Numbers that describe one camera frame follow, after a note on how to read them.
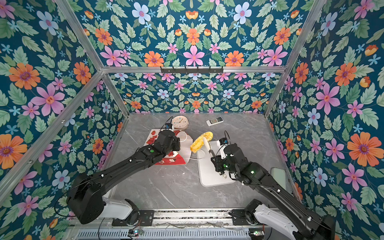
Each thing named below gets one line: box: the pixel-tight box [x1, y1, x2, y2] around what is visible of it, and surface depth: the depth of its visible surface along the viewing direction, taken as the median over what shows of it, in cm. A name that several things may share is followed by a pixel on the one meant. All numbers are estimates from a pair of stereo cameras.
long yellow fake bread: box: [190, 131, 214, 153], surface depth 83 cm
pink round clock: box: [172, 115, 189, 130], surface depth 114 cm
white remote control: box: [206, 116, 224, 127], surface depth 116 cm
